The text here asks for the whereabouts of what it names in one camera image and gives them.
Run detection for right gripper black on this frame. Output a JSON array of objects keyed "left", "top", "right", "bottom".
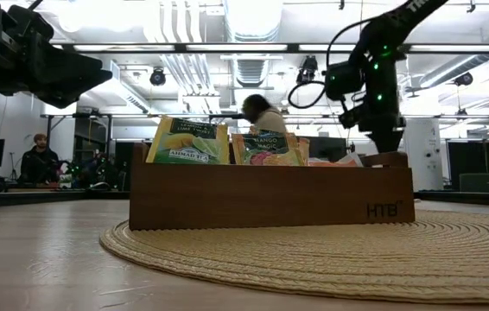
[{"left": 338, "top": 55, "right": 406, "bottom": 155}]

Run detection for orange and white tea packet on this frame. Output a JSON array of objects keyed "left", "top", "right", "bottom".
[{"left": 308, "top": 151, "right": 365, "bottom": 168}]

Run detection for wooden tea caddy with handles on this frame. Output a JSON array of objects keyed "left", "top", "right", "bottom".
[{"left": 129, "top": 142, "right": 416, "bottom": 232}]

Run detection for green and black tea packet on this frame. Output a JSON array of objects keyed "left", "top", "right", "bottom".
[{"left": 145, "top": 115, "right": 231, "bottom": 165}]

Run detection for white ceiling column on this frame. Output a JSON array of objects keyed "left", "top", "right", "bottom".
[{"left": 40, "top": 101, "right": 78, "bottom": 117}]

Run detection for white pillar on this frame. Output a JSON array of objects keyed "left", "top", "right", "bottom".
[{"left": 402, "top": 118, "right": 444, "bottom": 192}]

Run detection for person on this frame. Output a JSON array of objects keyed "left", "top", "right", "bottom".
[
  {"left": 18, "top": 132, "right": 62, "bottom": 185},
  {"left": 242, "top": 93, "right": 289, "bottom": 135}
]

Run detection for dark partition panels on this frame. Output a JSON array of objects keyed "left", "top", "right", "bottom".
[
  {"left": 447, "top": 140, "right": 489, "bottom": 194},
  {"left": 114, "top": 141, "right": 133, "bottom": 192}
]

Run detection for dark green chair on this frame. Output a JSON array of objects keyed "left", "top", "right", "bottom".
[{"left": 459, "top": 172, "right": 489, "bottom": 194}]

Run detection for round woven straw placemat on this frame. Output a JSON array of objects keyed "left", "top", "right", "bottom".
[{"left": 98, "top": 210, "right": 489, "bottom": 306}]

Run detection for black overhead crossbeam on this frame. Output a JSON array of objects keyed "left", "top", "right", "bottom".
[{"left": 49, "top": 41, "right": 489, "bottom": 54}]

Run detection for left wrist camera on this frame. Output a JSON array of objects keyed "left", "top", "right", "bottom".
[{"left": 6, "top": 3, "right": 55, "bottom": 44}]

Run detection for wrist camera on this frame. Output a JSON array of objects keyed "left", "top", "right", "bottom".
[
  {"left": 324, "top": 60, "right": 365, "bottom": 101},
  {"left": 6, "top": 3, "right": 55, "bottom": 44}
]

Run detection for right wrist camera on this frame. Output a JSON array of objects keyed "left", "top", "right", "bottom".
[{"left": 324, "top": 60, "right": 365, "bottom": 101}]

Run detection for black looped gripper cable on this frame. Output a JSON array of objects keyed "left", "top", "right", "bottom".
[{"left": 287, "top": 79, "right": 328, "bottom": 111}]

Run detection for black overhead camera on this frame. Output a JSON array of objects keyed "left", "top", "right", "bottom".
[{"left": 295, "top": 54, "right": 320, "bottom": 87}]

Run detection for black aluminium table frame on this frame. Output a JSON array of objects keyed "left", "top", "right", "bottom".
[{"left": 0, "top": 188, "right": 489, "bottom": 209}]

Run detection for silver ventilation duct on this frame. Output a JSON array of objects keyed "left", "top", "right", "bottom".
[{"left": 222, "top": 0, "right": 283, "bottom": 90}]

